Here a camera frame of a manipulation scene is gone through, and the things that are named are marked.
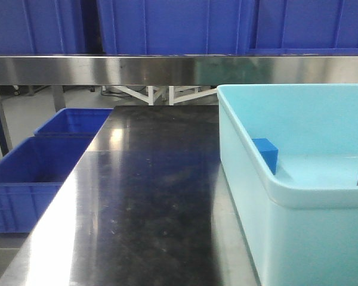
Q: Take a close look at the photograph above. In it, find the far blue bin left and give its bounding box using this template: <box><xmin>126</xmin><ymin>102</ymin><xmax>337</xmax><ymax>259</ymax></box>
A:
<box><xmin>33</xmin><ymin>108</ymin><xmax>113</xmax><ymax>137</ymax></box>

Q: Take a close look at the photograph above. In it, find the light blue plastic tub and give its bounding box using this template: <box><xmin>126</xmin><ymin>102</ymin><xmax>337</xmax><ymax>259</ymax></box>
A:
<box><xmin>217</xmin><ymin>84</ymin><xmax>358</xmax><ymax>285</ymax></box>

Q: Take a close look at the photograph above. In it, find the stainless steel shelf rail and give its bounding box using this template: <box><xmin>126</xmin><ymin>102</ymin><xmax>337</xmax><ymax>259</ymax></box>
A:
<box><xmin>0</xmin><ymin>55</ymin><xmax>358</xmax><ymax>86</ymax></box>

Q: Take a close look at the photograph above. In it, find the blue bin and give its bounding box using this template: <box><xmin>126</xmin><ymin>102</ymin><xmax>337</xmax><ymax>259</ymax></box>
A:
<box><xmin>97</xmin><ymin>1</ymin><xmax>254</xmax><ymax>55</ymax></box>
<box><xmin>248</xmin><ymin>1</ymin><xmax>358</xmax><ymax>55</ymax></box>
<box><xmin>0</xmin><ymin>1</ymin><xmax>88</xmax><ymax>55</ymax></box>
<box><xmin>0</xmin><ymin>136</ymin><xmax>92</xmax><ymax>234</ymax></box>
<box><xmin>33</xmin><ymin>108</ymin><xmax>113</xmax><ymax>137</ymax></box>

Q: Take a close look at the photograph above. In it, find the upper blue bin left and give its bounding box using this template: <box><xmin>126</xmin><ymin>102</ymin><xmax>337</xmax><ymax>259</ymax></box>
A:
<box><xmin>0</xmin><ymin>1</ymin><xmax>88</xmax><ymax>55</ymax></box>

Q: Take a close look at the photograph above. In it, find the upper blue bin middle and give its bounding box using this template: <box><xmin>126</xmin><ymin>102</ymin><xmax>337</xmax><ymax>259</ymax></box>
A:
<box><xmin>97</xmin><ymin>1</ymin><xmax>254</xmax><ymax>55</ymax></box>

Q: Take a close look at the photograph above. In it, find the upper blue bin right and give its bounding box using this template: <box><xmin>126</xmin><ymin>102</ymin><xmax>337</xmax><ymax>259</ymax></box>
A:
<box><xmin>248</xmin><ymin>1</ymin><xmax>358</xmax><ymax>55</ymax></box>

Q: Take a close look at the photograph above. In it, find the white table frame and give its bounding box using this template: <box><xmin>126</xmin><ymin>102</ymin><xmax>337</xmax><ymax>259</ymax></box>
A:
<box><xmin>101</xmin><ymin>85</ymin><xmax>217</xmax><ymax>105</ymax></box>

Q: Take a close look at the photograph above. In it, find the near blue bin left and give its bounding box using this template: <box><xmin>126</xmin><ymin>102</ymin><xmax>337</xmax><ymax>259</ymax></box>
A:
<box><xmin>0</xmin><ymin>136</ymin><xmax>92</xmax><ymax>234</ymax></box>

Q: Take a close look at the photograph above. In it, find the blue cube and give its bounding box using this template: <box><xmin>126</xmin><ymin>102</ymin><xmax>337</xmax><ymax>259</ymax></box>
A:
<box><xmin>252</xmin><ymin>138</ymin><xmax>279</xmax><ymax>175</ymax></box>

